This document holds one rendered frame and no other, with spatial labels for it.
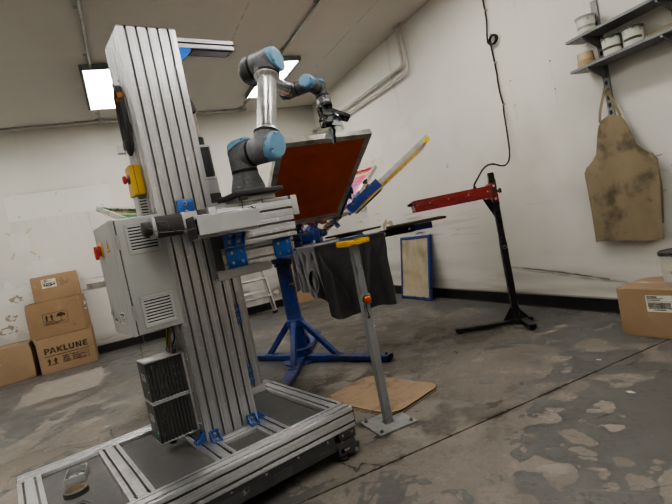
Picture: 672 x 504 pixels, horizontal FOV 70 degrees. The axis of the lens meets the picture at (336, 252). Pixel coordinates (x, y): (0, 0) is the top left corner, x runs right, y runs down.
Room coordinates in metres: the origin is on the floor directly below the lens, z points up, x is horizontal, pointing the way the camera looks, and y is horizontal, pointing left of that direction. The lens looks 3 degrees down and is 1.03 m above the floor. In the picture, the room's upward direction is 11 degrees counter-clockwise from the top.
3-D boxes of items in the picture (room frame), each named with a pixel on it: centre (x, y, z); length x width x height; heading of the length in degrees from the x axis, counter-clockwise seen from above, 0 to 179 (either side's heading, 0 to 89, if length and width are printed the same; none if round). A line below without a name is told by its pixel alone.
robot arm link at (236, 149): (2.14, 0.32, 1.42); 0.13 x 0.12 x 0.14; 62
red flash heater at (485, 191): (3.76, -0.97, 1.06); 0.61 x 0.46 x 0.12; 84
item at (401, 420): (2.39, -0.09, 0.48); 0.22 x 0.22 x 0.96; 24
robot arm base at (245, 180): (2.14, 0.33, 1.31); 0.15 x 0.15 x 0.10
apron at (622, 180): (3.23, -1.98, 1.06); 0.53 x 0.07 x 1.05; 24
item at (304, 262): (2.83, 0.17, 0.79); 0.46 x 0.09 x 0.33; 24
